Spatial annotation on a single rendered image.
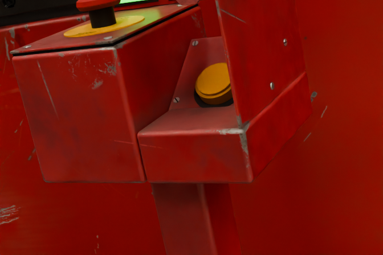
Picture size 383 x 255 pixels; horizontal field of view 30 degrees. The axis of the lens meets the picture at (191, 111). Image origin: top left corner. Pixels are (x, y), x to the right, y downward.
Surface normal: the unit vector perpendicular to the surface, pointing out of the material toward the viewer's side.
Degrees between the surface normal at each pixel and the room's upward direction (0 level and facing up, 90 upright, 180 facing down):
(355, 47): 90
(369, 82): 90
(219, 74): 35
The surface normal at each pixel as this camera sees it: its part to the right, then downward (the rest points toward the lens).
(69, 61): -0.43, 0.32
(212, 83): -0.40, -0.59
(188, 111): -0.19, -0.94
